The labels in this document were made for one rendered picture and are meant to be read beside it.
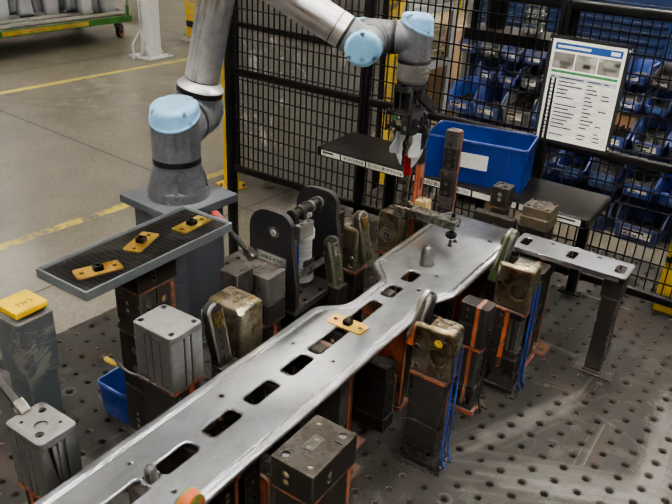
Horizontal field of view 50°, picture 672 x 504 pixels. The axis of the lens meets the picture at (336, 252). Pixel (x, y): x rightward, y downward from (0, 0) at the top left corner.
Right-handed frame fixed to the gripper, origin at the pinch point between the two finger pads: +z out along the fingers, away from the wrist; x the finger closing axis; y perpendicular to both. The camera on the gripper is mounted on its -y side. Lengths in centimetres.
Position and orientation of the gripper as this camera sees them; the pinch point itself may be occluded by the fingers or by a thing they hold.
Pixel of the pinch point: (408, 159)
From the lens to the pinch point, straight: 181.0
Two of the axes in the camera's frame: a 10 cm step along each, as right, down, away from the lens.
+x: 8.2, 2.9, -4.8
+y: -5.6, 3.5, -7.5
